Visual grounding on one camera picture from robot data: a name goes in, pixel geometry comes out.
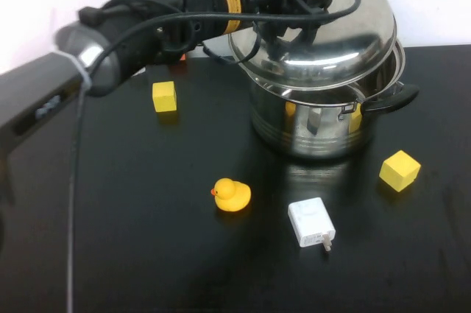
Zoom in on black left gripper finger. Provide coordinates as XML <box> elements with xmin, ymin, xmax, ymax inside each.
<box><xmin>292</xmin><ymin>14</ymin><xmax>322</xmax><ymax>47</ymax></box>
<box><xmin>257</xmin><ymin>27</ymin><xmax>294</xmax><ymax>58</ymax></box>

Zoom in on steel lid with black knob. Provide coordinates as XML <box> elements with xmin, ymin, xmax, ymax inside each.
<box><xmin>227</xmin><ymin>0</ymin><xmax>398</xmax><ymax>93</ymax></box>

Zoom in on yellow cube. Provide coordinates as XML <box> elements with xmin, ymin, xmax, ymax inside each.
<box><xmin>379</xmin><ymin>150</ymin><xmax>422</xmax><ymax>193</ymax></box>
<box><xmin>152</xmin><ymin>81</ymin><xmax>178</xmax><ymax>113</ymax></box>

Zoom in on yellow rubber duck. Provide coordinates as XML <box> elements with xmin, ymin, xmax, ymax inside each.
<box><xmin>210</xmin><ymin>177</ymin><xmax>252</xmax><ymax>213</ymax></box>

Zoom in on white power adapter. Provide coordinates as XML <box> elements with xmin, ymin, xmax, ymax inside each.
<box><xmin>287</xmin><ymin>197</ymin><xmax>337</xmax><ymax>253</ymax></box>

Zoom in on long black cable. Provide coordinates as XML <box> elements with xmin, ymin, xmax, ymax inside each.
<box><xmin>65</xmin><ymin>0</ymin><xmax>362</xmax><ymax>313</ymax></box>

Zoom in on short thin black cable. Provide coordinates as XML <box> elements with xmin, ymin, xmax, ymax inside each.
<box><xmin>201</xmin><ymin>42</ymin><xmax>238</xmax><ymax>66</ymax></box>

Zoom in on stainless steel pot black handles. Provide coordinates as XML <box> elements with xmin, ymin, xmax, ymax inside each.
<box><xmin>249</xmin><ymin>42</ymin><xmax>420</xmax><ymax>161</ymax></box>

